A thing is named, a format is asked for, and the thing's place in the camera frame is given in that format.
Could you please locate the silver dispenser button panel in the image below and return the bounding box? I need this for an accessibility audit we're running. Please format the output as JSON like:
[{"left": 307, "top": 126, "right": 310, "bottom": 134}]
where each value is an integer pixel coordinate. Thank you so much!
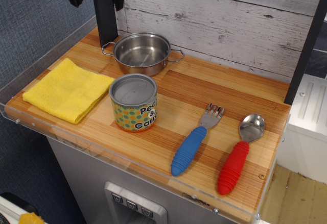
[{"left": 104, "top": 181, "right": 168, "bottom": 223}]

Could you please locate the clear acrylic counter guard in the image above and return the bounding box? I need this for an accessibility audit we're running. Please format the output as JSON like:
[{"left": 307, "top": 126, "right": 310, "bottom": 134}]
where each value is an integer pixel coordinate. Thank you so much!
[{"left": 0, "top": 17, "right": 286, "bottom": 224}]

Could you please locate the blue handled fork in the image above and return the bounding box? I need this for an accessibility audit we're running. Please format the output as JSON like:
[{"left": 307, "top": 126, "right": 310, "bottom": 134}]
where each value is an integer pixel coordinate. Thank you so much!
[{"left": 171, "top": 104, "right": 225, "bottom": 177}]

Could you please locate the black vertical post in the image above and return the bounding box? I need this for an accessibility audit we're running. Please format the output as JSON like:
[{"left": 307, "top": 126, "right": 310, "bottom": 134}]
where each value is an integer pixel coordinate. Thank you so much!
[
  {"left": 284, "top": 0, "right": 326, "bottom": 105},
  {"left": 93, "top": 0, "right": 118, "bottom": 46}
]

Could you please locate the red handled spoon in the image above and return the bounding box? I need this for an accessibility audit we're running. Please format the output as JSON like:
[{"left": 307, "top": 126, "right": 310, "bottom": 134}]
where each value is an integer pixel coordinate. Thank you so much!
[{"left": 217, "top": 114, "right": 265, "bottom": 195}]

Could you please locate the white toy sink unit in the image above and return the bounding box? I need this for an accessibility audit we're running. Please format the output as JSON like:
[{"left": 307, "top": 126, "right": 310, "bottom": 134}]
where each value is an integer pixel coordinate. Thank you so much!
[{"left": 276, "top": 74, "right": 326, "bottom": 183}]

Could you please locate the black left vertical post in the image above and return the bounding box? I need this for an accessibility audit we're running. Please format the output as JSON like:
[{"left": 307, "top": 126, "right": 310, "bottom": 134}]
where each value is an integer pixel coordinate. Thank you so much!
[{"left": 93, "top": 0, "right": 118, "bottom": 46}]

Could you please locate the peas and carrots toy can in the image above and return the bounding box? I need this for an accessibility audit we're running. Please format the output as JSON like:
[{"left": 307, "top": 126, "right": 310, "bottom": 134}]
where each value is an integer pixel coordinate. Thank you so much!
[{"left": 109, "top": 73, "right": 158, "bottom": 132}]

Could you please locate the folded yellow cloth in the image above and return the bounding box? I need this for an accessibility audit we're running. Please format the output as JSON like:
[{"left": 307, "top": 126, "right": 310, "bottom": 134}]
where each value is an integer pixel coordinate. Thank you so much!
[{"left": 22, "top": 58, "right": 114, "bottom": 124}]

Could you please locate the grey toy fridge cabinet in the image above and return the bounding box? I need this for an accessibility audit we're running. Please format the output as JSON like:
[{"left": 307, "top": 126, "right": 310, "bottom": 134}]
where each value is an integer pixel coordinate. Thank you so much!
[{"left": 48, "top": 138, "right": 233, "bottom": 223}]

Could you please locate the black right vertical post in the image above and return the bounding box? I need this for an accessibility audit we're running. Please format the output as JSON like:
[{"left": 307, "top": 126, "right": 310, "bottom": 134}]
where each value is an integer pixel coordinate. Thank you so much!
[{"left": 284, "top": 0, "right": 326, "bottom": 105}]

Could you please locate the small stainless steel pot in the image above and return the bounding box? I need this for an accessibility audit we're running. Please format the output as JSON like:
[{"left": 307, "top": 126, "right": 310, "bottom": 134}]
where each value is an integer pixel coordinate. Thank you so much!
[{"left": 101, "top": 32, "right": 185, "bottom": 76}]

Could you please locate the orange yellow object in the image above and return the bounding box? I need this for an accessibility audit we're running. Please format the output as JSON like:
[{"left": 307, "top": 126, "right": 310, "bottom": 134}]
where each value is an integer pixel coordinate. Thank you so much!
[{"left": 18, "top": 212, "right": 45, "bottom": 224}]

